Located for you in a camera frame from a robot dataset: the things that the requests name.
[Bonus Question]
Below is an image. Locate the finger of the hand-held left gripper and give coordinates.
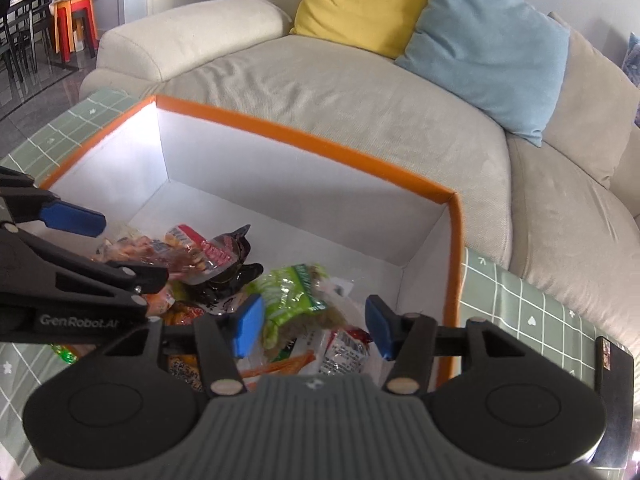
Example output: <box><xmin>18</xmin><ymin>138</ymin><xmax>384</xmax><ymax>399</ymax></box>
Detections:
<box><xmin>0</xmin><ymin>165</ymin><xmax>108</xmax><ymax>239</ymax></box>
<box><xmin>0</xmin><ymin>227</ymin><xmax>170</xmax><ymax>318</ymax></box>

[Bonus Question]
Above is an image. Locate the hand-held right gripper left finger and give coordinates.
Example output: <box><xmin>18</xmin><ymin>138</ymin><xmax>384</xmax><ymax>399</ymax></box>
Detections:
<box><xmin>104</xmin><ymin>293</ymin><xmax>266</xmax><ymax>397</ymax></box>

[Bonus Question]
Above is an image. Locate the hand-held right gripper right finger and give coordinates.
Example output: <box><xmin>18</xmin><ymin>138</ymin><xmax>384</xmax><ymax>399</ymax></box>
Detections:
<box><xmin>363</xmin><ymin>294</ymin><xmax>540</xmax><ymax>397</ymax></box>

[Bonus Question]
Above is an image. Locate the clear orange bean packet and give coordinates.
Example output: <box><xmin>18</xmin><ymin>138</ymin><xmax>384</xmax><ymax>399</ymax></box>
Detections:
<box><xmin>92</xmin><ymin>235</ymin><xmax>168</xmax><ymax>267</ymax></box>

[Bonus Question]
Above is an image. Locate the white red label packet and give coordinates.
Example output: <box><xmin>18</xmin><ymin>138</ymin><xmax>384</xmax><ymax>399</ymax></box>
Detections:
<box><xmin>317</xmin><ymin>326</ymin><xmax>373</xmax><ymax>377</ymax></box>

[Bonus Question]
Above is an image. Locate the orange stick snack packet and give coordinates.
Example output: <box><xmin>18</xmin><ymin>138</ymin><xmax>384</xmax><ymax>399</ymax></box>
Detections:
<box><xmin>239</xmin><ymin>351</ymin><xmax>317</xmax><ymax>378</ymax></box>

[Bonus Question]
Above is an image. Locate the pale green vegetable packet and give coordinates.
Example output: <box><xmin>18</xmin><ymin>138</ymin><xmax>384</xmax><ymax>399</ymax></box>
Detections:
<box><xmin>255</xmin><ymin>262</ymin><xmax>348</xmax><ymax>353</ymax></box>

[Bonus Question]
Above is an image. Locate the black snack packet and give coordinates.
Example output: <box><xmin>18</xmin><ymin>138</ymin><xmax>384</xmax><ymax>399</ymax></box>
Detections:
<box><xmin>192</xmin><ymin>223</ymin><xmax>265</xmax><ymax>313</ymax></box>

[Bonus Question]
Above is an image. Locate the red label meat packet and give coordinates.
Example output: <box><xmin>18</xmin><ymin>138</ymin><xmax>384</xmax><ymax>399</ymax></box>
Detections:
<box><xmin>164</xmin><ymin>223</ymin><xmax>238</xmax><ymax>287</ymax></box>

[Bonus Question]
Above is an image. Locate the orange cardboard box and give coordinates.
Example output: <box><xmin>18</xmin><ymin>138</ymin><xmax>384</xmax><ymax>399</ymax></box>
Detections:
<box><xmin>39</xmin><ymin>93</ymin><xmax>467</xmax><ymax>392</ymax></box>

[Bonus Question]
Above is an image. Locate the small green snack packet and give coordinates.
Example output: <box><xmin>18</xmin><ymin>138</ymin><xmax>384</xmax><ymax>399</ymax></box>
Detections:
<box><xmin>50</xmin><ymin>342</ymin><xmax>80</xmax><ymax>365</ymax></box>

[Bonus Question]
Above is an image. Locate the orange plastic stool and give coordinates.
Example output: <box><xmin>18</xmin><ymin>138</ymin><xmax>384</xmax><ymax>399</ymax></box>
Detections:
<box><xmin>61</xmin><ymin>7</ymin><xmax>90</xmax><ymax>54</ymax></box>

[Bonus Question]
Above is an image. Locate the black dining chair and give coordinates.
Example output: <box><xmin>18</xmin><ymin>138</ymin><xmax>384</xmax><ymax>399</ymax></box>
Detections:
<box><xmin>0</xmin><ymin>0</ymin><xmax>32</xmax><ymax>82</ymax></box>
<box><xmin>22</xmin><ymin>0</ymin><xmax>69</xmax><ymax>58</ymax></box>

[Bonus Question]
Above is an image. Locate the red plastic stool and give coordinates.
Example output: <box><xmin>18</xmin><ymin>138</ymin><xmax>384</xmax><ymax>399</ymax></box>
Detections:
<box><xmin>52</xmin><ymin>0</ymin><xmax>101</xmax><ymax>57</ymax></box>

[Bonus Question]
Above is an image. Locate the black flat device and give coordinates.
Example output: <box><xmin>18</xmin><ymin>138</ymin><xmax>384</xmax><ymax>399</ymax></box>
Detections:
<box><xmin>594</xmin><ymin>335</ymin><xmax>637</xmax><ymax>467</ymax></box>

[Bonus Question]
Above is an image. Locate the beige sofa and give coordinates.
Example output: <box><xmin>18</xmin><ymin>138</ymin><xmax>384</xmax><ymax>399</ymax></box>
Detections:
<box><xmin>79</xmin><ymin>0</ymin><xmax>640</xmax><ymax>358</ymax></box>

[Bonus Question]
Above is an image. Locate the light blue pillow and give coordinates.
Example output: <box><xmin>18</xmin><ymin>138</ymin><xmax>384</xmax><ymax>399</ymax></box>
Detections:
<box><xmin>394</xmin><ymin>0</ymin><xmax>572</xmax><ymax>148</ymax></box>

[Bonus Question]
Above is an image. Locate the yellow pillow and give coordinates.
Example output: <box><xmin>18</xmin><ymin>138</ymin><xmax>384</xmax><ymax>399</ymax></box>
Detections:
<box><xmin>290</xmin><ymin>0</ymin><xmax>441</xmax><ymax>59</ymax></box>

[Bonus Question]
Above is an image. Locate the patterned pillow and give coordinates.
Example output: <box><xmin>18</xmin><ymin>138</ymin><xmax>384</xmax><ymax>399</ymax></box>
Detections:
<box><xmin>622</xmin><ymin>31</ymin><xmax>640</xmax><ymax>127</ymax></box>

